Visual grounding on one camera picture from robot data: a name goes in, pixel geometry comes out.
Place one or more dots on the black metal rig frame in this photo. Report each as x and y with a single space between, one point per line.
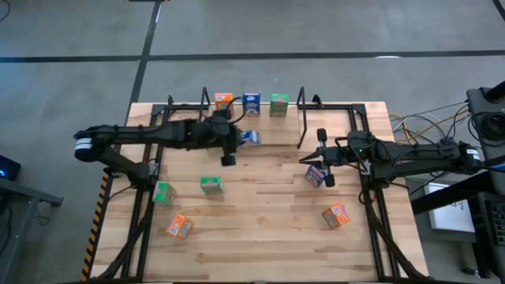
181 107

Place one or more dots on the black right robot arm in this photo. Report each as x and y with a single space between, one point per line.
418 158

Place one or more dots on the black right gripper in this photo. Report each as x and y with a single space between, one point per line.
349 152

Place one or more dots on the grey computer case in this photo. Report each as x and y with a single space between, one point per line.
479 104

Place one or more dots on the green Apple Jacks cereal box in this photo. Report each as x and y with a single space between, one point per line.
211 184
163 193
279 105

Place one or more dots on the grey metal stand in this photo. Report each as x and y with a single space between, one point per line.
23 193

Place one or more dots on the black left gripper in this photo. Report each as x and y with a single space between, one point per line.
223 136

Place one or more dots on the blue Frosted Flakes cereal box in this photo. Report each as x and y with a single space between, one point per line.
313 176
252 138
251 104

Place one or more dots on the white board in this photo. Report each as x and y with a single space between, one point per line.
453 219

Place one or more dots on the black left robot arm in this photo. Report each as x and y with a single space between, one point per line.
150 136

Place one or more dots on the dark keyboard device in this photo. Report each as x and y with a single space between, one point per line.
493 236

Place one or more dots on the orange Mini Wheats cereal box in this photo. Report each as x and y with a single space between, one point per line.
335 215
221 99
179 226

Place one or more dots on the yellow black hazard tape strip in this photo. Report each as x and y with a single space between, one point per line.
94 226

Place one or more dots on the black device blue light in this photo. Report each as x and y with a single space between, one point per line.
10 167

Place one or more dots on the black stand beam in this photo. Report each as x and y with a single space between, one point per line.
446 196

